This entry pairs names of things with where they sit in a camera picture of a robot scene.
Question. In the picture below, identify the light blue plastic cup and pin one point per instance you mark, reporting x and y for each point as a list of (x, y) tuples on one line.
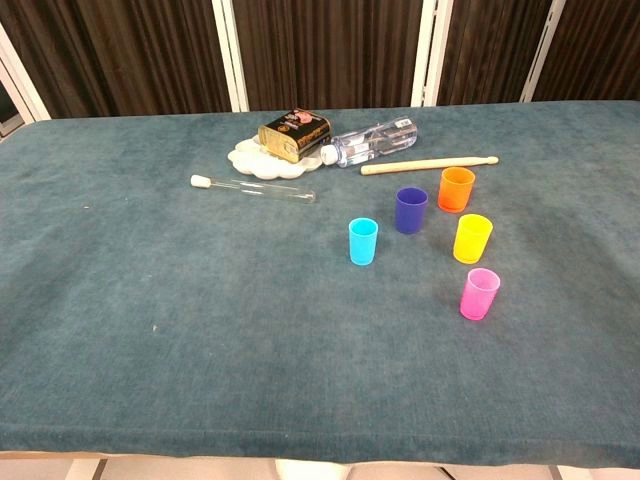
[(363, 245)]

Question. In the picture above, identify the dark blue plastic cup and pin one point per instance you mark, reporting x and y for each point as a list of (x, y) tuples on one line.
[(411, 212)]

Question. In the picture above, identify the yellow plastic cup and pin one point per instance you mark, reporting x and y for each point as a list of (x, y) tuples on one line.
[(472, 242)]

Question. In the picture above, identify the pink plastic cup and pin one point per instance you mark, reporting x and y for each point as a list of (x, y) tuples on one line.
[(479, 297)]

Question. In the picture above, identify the glass test tube white stopper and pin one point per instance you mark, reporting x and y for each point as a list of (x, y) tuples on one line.
[(250, 188)]

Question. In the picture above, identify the white flower-shaped palette dish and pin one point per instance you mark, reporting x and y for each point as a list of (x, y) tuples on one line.
[(260, 164)]

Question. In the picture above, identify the black and gold tin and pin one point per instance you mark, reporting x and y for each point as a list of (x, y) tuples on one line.
[(295, 135)]

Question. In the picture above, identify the clear plastic water bottle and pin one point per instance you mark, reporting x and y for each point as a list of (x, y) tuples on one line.
[(375, 142)]

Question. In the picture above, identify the wooden stick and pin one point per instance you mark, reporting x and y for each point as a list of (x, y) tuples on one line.
[(425, 165)]

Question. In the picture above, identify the teal table cloth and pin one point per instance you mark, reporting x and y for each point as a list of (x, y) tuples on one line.
[(200, 310)]

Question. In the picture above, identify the orange plastic cup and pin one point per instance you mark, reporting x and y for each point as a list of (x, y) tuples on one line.
[(455, 192)]

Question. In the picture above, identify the dark brown partition panel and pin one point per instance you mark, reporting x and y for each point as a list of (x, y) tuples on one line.
[(485, 50), (125, 50), (325, 50), (600, 50)]

